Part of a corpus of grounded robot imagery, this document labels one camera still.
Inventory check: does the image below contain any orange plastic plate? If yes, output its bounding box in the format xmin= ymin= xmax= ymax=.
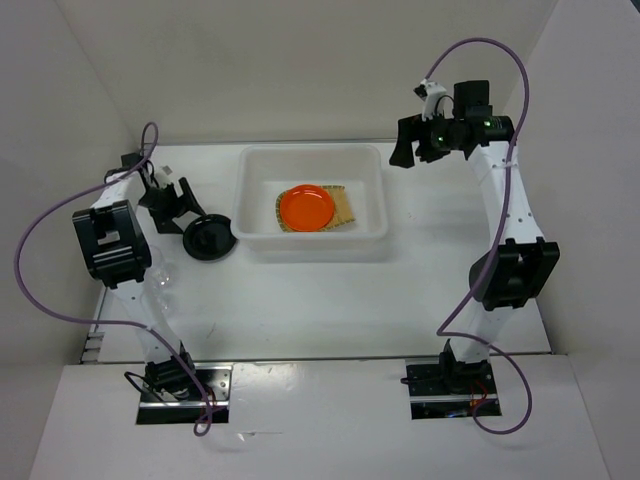
xmin=278 ymin=184 xmax=335 ymax=233

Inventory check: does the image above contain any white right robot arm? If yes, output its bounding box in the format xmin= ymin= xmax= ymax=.
xmin=389 ymin=79 xmax=560 ymax=394

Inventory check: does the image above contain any black round plate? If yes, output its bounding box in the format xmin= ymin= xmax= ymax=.
xmin=183 ymin=214 xmax=237 ymax=262

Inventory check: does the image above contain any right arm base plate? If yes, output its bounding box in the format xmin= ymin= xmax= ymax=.
xmin=400 ymin=358 xmax=502 ymax=420

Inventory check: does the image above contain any woven bamboo tray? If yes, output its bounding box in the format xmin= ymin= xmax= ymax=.
xmin=275 ymin=185 xmax=355 ymax=233

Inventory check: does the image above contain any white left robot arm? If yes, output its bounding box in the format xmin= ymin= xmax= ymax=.
xmin=72 ymin=152 xmax=205 ymax=400

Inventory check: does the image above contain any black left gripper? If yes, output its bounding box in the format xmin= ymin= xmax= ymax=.
xmin=136 ymin=177 xmax=206 ymax=234

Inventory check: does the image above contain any translucent white plastic bin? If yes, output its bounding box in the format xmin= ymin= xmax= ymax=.
xmin=231 ymin=144 xmax=389 ymax=262

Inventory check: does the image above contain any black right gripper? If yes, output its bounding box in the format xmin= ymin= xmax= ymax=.
xmin=389 ymin=108 xmax=462 ymax=168

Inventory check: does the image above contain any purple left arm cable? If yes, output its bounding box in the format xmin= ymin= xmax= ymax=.
xmin=13 ymin=122 xmax=229 ymax=437

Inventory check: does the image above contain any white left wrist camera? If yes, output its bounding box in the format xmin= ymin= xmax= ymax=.
xmin=152 ymin=166 xmax=173 ymax=189

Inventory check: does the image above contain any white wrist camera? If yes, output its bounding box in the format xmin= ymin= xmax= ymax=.
xmin=152 ymin=166 xmax=173 ymax=189
xmin=414 ymin=79 xmax=448 ymax=121

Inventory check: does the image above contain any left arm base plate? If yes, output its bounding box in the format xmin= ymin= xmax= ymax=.
xmin=125 ymin=363 xmax=233 ymax=426

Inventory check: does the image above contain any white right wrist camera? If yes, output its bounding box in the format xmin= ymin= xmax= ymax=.
xmin=414 ymin=79 xmax=448 ymax=121

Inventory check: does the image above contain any clear plastic cup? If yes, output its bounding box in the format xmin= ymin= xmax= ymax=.
xmin=147 ymin=245 xmax=174 ymax=289
xmin=151 ymin=288 xmax=171 ymax=316

